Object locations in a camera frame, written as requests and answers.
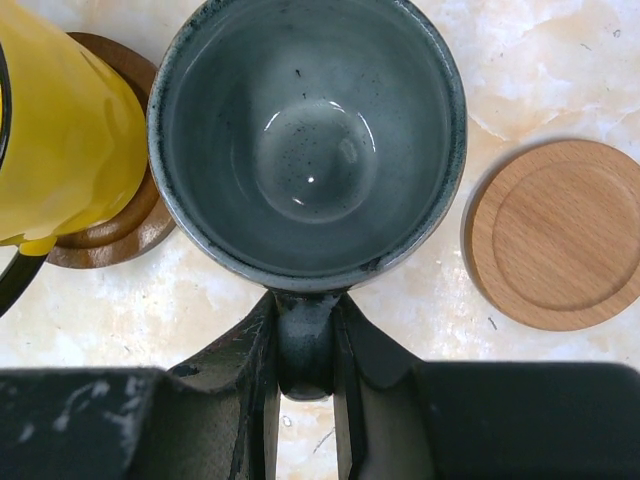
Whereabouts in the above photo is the dark brown coaster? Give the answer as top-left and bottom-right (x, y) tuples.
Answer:
(47, 32), (175, 269)

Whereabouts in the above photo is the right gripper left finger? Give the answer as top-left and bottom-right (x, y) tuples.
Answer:
(169, 293), (280, 479)

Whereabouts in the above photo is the yellow glass mug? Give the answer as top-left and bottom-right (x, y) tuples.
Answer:
(1, 1), (147, 312)

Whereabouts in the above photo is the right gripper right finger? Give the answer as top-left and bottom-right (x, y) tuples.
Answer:
(332, 294), (435, 479)

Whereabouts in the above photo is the grey ceramic mug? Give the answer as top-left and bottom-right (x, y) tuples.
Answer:
(147, 1), (467, 401)

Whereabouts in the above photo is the light brown coaster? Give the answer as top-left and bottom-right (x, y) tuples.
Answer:
(463, 139), (639, 331)

